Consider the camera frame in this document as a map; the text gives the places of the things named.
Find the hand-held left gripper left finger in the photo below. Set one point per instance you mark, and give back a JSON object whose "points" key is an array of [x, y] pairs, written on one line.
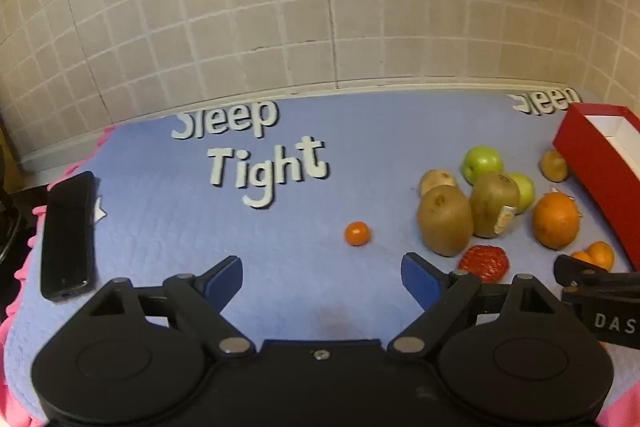
{"points": [[225, 278]]}

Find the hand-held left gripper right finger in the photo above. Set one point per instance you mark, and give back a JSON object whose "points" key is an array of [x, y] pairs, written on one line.
{"points": [[417, 280]]}

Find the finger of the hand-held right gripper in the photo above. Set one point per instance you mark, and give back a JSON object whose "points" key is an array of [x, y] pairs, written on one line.
{"points": [[575, 268]]}

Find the orange tangerine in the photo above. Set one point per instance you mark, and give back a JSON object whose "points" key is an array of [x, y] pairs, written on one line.
{"points": [[601, 254], [580, 257]]}

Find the large orange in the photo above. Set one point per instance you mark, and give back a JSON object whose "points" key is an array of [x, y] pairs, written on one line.
{"points": [[555, 221]]}

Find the large brown kiwi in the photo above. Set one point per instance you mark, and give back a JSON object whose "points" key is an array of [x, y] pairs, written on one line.
{"points": [[444, 222]]}

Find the red strawberry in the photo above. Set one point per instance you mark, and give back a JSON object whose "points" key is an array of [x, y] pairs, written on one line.
{"points": [[484, 263]]}

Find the tiny tangerine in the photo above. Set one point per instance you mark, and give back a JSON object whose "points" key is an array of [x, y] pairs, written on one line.
{"points": [[357, 233]]}

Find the green apple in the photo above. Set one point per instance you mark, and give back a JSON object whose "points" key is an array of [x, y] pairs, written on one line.
{"points": [[481, 164], [525, 194]]}

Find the small pale brown kiwi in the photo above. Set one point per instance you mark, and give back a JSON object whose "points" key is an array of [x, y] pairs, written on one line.
{"points": [[436, 179]]}

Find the brown kiwi with sticker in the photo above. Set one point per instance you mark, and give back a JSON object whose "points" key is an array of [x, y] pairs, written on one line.
{"points": [[492, 202]]}

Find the red box white inside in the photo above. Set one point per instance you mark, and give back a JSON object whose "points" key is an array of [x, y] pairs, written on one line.
{"points": [[590, 162]]}

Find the blue printed blanket pink trim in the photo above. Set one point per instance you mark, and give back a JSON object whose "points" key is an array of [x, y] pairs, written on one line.
{"points": [[160, 217]]}

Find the dull orange mandarin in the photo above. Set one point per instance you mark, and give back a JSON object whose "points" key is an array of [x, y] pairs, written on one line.
{"points": [[554, 165]]}

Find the black smartphone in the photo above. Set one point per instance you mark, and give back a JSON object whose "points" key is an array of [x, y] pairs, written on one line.
{"points": [[67, 237]]}

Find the dark object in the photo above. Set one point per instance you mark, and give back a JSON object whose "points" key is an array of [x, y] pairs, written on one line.
{"points": [[7, 217]]}

